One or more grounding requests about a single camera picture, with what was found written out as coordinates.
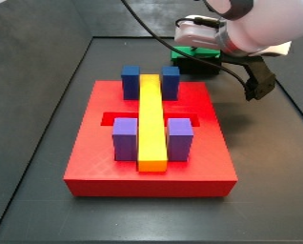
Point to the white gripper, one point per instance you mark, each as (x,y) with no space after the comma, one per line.
(206,32)

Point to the green bridge-shaped block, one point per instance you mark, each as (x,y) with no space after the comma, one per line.
(199,52)

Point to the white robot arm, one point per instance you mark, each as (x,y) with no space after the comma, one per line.
(253,27)

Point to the black angle fixture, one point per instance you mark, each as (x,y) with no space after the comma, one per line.
(192,67)

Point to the red base board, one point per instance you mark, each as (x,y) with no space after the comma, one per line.
(95,174)

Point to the blue block left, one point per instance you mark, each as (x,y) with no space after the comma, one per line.
(170,83)

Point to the blue block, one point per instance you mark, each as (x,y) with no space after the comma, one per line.
(170,83)
(131,82)

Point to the blue block right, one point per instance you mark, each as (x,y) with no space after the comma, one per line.
(131,82)

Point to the purple block left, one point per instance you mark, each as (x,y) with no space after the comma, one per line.
(179,139)

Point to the purple block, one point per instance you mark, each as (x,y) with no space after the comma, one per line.
(179,139)
(124,136)

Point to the yellow long bar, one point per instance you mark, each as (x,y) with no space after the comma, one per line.
(152,147)

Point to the purple block right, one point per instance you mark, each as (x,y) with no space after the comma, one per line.
(124,136)

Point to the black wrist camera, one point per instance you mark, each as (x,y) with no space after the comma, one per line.
(262,80)

